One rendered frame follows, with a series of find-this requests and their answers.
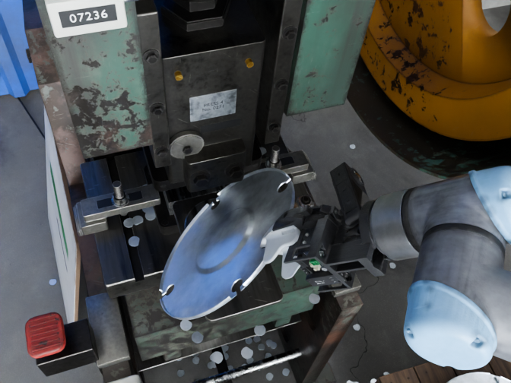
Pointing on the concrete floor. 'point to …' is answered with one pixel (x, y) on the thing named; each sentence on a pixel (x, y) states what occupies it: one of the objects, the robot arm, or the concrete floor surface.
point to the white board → (62, 226)
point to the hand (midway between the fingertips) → (271, 242)
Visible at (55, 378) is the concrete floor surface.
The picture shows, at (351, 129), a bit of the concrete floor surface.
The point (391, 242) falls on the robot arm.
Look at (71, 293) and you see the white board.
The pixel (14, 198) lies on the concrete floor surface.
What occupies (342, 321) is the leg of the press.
